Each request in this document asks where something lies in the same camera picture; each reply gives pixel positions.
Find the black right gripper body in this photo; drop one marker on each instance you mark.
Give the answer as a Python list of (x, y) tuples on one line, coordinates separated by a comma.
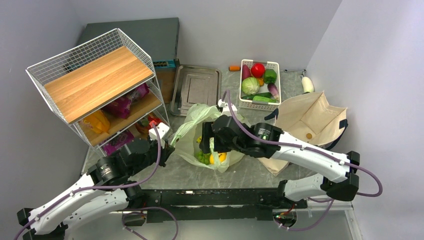
[(239, 148)]

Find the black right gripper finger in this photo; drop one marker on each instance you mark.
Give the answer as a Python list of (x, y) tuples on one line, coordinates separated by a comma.
[(206, 134), (220, 146)]

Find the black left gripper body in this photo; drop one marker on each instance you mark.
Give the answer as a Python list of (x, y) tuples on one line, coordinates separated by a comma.
[(151, 159)]

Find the yellow lemon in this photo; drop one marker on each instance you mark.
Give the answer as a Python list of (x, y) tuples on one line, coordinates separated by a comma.
[(221, 156)]

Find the green grapes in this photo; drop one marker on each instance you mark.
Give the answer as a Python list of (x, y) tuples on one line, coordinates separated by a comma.
[(203, 158)]

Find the green avocado plastic bag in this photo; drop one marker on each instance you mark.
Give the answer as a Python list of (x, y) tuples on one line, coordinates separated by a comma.
[(184, 140)]

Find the green bell pepper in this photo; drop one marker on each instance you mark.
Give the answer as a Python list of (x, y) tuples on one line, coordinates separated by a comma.
[(269, 76)]

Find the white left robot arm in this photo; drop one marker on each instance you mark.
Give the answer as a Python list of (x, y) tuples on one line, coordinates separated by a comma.
[(104, 188)]

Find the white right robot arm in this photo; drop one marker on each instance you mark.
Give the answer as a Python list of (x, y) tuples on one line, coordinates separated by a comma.
[(335, 173)]

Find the purple grape snack bag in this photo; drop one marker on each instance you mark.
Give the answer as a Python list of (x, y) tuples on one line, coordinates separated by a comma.
[(117, 142)]

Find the red snack bag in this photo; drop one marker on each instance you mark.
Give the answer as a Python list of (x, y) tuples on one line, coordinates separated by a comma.
[(144, 125)]

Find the yellow snack bag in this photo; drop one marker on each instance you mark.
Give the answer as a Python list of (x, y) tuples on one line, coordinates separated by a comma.
[(97, 122)]

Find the beige canvas tote bag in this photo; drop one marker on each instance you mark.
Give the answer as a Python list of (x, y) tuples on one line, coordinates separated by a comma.
[(310, 118)]

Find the white plastic basket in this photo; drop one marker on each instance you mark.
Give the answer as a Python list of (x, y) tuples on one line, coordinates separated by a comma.
[(257, 105)]

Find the light green bitter gourd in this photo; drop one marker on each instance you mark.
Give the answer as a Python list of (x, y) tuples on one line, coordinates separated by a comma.
[(264, 99)]

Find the dark green cucumber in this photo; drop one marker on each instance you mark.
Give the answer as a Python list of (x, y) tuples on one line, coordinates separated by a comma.
[(251, 96)]

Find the green cabbage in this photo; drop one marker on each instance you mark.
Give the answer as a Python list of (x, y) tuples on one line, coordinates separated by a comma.
[(250, 86)]

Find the metal tray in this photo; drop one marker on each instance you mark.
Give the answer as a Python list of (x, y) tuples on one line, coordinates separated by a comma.
[(194, 85)]

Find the purple white eggplant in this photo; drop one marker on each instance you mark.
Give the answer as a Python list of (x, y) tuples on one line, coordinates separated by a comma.
[(272, 88)]

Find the purple sweet potato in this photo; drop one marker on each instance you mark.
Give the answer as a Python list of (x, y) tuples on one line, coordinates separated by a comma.
[(245, 72)]

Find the red apple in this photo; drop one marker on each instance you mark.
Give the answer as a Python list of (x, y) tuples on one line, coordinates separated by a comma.
[(257, 70)]

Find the white radish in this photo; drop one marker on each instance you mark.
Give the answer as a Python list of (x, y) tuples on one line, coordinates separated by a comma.
[(307, 85)]

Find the top wooden shelf board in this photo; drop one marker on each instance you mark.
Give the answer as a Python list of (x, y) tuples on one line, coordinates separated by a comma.
[(88, 88)]

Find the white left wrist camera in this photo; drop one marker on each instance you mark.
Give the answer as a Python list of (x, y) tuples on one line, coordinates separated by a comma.
[(160, 133)]

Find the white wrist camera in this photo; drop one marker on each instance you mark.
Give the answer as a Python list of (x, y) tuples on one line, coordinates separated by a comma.
[(160, 133), (225, 108)]

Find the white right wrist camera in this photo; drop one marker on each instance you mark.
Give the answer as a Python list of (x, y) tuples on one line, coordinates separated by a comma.
[(225, 108)]

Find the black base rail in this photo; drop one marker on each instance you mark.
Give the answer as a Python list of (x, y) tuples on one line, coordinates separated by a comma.
[(261, 204)]

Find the white wire shelf rack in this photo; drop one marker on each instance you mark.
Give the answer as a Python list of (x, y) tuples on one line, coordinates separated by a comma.
[(59, 65)]

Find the dark grey network switch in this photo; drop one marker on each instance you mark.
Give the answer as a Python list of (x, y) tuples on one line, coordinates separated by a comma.
[(157, 37)]

